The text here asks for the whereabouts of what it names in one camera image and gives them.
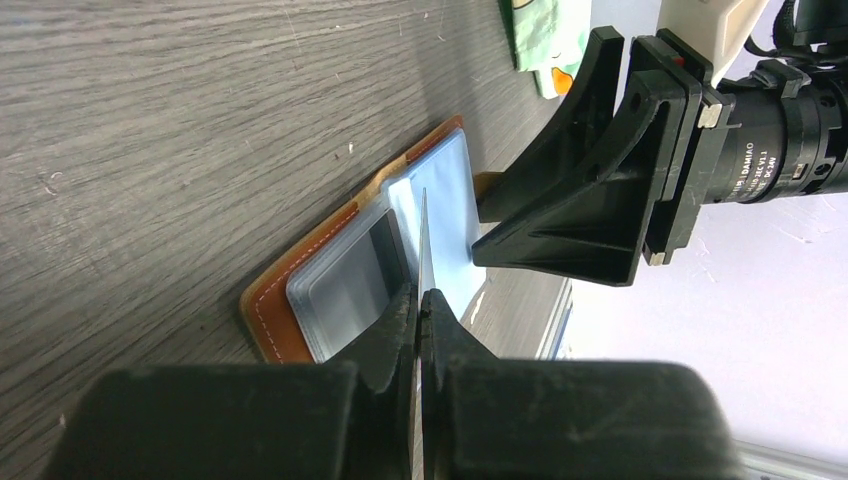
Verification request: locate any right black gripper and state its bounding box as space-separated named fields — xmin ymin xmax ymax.
xmin=473 ymin=26 xmax=736 ymax=286

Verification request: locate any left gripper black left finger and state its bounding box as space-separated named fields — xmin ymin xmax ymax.
xmin=331 ymin=283 xmax=418 ymax=393

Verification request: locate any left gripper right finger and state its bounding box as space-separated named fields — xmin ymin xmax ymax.
xmin=419 ymin=289 xmax=497 ymax=393

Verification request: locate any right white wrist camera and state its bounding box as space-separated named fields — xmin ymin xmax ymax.
xmin=657 ymin=0 xmax=768 ymax=87

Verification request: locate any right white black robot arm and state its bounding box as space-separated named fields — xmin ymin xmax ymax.
xmin=472 ymin=1 xmax=847 ymax=286

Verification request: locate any brown leather card holder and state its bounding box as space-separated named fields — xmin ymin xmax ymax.
xmin=240 ymin=116 xmax=487 ymax=363

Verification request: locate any mint green garment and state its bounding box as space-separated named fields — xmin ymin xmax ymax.
xmin=499 ymin=0 xmax=592 ymax=99

